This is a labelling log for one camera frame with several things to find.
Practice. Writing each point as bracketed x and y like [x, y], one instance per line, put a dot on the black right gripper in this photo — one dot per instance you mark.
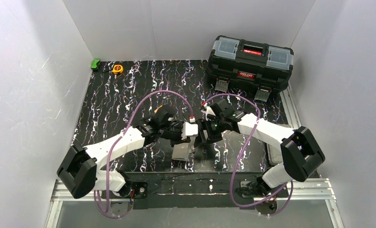
[205, 136]

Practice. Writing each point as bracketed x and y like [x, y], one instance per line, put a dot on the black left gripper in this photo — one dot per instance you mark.
[178, 135]

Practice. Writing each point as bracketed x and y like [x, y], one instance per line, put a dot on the grey blue card holder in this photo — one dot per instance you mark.
[182, 151]

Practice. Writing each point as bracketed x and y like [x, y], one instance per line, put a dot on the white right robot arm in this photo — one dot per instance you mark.
[301, 154]

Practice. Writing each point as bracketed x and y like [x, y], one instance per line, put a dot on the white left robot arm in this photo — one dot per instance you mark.
[84, 170]

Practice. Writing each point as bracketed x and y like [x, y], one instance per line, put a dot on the yellow tape measure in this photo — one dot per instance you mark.
[117, 69]

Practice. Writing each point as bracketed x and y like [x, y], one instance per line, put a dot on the black toolbox with clear lids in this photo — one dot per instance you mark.
[258, 68]

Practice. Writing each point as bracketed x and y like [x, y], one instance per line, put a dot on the green small tool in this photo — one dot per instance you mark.
[95, 64]

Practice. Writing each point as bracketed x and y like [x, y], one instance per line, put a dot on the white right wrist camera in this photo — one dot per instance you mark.
[207, 111]

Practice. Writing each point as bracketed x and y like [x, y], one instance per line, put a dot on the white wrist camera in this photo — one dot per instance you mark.
[207, 111]
[189, 130]

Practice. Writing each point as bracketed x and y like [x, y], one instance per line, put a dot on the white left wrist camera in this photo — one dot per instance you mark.
[189, 130]

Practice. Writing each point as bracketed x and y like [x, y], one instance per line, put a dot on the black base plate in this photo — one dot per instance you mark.
[150, 190]

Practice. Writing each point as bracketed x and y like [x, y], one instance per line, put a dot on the aluminium frame rails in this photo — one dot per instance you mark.
[312, 189]

